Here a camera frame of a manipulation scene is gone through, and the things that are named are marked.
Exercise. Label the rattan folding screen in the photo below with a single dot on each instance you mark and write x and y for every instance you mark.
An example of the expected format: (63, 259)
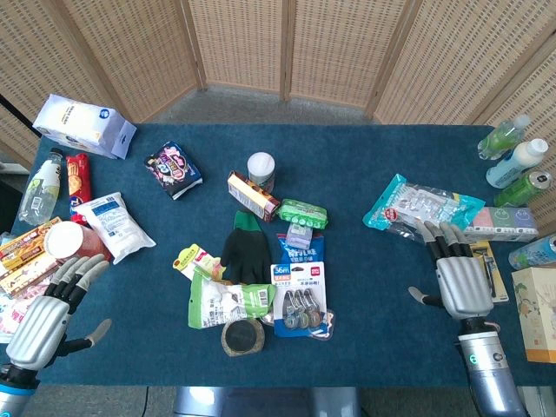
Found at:
(339, 48)

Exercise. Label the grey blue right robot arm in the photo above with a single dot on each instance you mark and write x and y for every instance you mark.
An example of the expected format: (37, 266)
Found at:
(491, 373)

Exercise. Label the green drink can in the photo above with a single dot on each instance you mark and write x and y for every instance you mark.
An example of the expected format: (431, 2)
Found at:
(521, 189)

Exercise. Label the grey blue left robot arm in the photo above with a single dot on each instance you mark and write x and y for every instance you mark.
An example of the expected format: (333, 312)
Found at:
(13, 391)

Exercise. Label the white tissue pack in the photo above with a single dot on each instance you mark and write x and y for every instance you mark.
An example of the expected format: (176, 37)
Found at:
(78, 123)

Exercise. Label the beige printed carton box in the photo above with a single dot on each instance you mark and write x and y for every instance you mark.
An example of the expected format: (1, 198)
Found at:
(536, 313)

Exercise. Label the red cup white lid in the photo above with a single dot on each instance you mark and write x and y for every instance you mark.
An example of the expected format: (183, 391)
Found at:
(69, 241)

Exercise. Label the razor on yellow card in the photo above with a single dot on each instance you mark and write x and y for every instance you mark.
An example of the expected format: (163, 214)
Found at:
(493, 269)

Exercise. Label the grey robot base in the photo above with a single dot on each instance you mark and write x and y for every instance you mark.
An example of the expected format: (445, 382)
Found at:
(265, 401)

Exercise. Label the white salt bag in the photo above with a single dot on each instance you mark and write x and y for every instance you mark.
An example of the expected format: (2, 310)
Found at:
(113, 226)

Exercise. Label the white blue drink bottle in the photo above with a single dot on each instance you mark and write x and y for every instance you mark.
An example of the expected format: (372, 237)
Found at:
(514, 165)

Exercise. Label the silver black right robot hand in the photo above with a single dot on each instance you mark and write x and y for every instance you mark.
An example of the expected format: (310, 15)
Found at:
(462, 282)

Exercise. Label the small purple plastic box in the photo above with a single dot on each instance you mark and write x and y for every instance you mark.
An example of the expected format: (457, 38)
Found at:
(299, 235)

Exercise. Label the white lidded green canister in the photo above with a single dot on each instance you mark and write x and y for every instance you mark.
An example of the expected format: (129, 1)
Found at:
(261, 169)

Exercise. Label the yellow red snack box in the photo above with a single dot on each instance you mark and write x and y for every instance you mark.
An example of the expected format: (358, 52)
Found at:
(21, 256)

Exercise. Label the yellow pink small packet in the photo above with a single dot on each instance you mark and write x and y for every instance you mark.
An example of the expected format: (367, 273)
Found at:
(191, 260)

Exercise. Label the clear bottle white green label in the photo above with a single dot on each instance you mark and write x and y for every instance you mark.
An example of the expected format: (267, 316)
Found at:
(39, 191)

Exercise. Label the yellow brown carton box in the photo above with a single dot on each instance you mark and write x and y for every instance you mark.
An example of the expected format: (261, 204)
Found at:
(252, 195)

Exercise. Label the green wipes pack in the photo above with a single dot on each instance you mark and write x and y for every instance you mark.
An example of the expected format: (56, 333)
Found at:
(302, 213)

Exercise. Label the blue felt table cover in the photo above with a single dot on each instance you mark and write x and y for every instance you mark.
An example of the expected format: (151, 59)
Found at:
(369, 304)

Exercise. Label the blue correction tape pack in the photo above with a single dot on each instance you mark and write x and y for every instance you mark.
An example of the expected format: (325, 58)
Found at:
(299, 299)

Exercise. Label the teal candy bag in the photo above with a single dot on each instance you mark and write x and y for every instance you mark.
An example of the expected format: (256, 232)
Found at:
(417, 204)

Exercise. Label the glass jar black lid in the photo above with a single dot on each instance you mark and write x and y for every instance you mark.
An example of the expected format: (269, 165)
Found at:
(242, 338)

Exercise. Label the blue white snack pouch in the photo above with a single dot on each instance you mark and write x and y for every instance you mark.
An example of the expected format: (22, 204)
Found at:
(304, 254)

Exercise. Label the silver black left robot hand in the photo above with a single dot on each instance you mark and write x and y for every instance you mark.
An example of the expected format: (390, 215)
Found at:
(37, 321)

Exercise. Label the green white starch bag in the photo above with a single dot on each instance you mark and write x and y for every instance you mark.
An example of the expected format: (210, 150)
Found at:
(217, 304)

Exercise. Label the black green work glove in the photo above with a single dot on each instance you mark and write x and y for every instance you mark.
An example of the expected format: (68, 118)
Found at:
(245, 254)

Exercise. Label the pastel sponge pack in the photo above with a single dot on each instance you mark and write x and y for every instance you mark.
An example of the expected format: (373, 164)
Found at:
(504, 221)

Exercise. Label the white pink printed packaging bag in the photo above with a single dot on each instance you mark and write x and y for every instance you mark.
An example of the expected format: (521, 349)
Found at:
(11, 313)

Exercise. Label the dark colourful snack bag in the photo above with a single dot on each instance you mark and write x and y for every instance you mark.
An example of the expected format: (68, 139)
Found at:
(174, 169)

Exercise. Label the green drink bottle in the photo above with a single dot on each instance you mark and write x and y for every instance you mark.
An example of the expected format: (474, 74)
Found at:
(499, 138)

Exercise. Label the red biscuit pack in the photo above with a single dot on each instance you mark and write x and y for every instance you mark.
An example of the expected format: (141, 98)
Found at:
(78, 182)

